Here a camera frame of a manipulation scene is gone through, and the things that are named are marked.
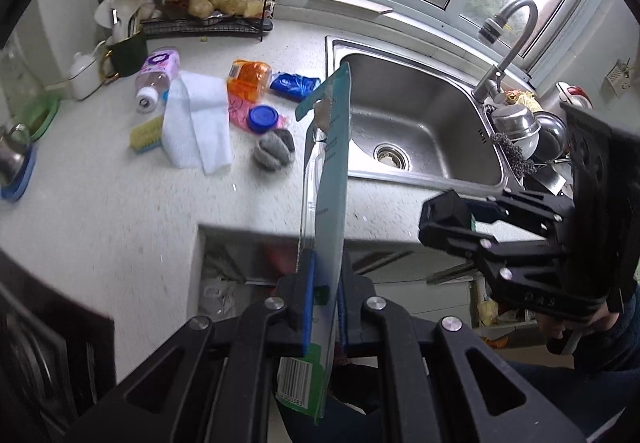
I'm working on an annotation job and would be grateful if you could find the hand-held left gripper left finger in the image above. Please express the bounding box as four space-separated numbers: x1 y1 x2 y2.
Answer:
65 250 318 443

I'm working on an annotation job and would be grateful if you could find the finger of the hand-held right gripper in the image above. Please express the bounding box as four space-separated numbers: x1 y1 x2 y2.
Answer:
419 223 569 295
422 190 576 237

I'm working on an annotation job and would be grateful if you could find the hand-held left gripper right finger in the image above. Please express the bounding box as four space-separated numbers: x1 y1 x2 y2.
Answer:
336 253 586 443

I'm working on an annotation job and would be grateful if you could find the teal toothbrush package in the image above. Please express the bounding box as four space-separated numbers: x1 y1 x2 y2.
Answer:
277 62 353 425

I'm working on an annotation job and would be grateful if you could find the grey scrubber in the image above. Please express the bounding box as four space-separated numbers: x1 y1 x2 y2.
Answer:
253 128 296 171

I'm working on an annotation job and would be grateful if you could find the blue round lid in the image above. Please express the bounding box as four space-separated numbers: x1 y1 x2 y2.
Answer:
246 105 279 134

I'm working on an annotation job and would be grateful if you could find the white cloth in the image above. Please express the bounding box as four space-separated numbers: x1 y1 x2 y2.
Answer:
162 71 233 175

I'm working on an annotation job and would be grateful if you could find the blue plastic packet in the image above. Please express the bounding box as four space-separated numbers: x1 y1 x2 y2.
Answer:
270 72 321 102

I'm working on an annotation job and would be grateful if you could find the orange plastic packet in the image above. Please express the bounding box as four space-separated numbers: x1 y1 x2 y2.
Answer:
227 59 273 104

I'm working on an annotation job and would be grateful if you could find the yellow bristle scrub brush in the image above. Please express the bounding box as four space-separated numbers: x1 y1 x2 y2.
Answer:
130 115 166 154

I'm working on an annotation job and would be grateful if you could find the purple label plastic bottle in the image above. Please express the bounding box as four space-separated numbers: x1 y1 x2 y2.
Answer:
135 48 181 114

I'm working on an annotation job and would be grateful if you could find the person's right forearm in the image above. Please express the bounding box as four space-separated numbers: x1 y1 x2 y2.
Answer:
570 283 640 374

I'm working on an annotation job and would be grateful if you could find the person's right hand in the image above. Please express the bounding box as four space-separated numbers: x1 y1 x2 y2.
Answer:
536 300 623 356

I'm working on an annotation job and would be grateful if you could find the black scouring pad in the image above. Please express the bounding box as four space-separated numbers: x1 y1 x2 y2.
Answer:
490 130 536 178

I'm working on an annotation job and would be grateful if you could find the metal cabinet door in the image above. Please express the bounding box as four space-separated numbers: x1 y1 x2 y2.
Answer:
345 243 476 285

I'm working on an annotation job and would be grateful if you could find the stainless steel sink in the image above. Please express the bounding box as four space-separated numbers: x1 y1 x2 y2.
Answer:
325 35 523 196

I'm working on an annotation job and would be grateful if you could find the yellow cloth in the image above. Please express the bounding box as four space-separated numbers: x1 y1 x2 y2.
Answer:
502 90 536 112

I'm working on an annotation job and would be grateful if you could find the white rice cooker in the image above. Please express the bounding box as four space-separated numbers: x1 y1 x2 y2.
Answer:
556 82 593 111

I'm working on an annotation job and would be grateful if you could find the steel faucet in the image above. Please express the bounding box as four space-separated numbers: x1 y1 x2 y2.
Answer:
472 0 539 104

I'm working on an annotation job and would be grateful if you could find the black gas stove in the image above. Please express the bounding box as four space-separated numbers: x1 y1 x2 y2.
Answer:
0 248 116 443

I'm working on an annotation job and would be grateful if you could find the dark green utensil cup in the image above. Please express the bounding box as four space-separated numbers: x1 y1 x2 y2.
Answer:
107 33 149 78

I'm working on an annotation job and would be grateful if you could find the ginger root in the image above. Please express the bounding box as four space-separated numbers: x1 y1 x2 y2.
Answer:
187 0 263 18

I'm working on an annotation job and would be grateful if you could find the white lidded jar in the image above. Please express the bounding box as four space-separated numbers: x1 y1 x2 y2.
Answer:
67 52 106 101

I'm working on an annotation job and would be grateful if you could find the blue saucer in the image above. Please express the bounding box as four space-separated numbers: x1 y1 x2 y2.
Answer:
0 145 37 202

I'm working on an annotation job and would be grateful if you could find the steel teapot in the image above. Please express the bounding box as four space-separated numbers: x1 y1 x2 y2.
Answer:
0 123 31 186

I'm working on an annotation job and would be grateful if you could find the white spoon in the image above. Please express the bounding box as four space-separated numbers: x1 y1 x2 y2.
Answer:
95 0 123 41

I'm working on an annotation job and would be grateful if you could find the glass pitcher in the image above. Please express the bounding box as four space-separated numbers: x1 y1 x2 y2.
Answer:
0 30 43 134

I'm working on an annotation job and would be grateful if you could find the white wall holder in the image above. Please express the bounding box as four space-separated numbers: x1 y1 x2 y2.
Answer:
605 59 633 96

